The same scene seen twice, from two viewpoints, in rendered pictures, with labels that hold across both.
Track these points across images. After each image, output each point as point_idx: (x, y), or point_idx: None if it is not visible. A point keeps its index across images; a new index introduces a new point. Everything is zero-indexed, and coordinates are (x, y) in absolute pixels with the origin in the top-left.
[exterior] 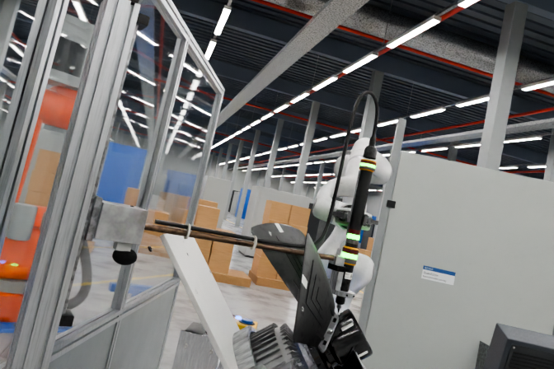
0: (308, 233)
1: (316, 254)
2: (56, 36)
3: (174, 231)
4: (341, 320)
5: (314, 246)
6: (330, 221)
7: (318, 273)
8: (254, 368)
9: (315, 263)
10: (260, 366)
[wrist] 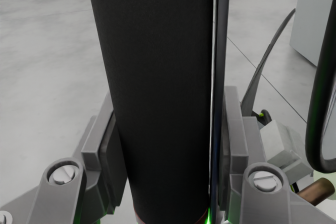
0: (294, 11)
1: (270, 44)
2: None
3: None
4: None
5: (278, 34)
6: (309, 104)
7: (257, 68)
8: (289, 146)
9: (265, 51)
10: (283, 143)
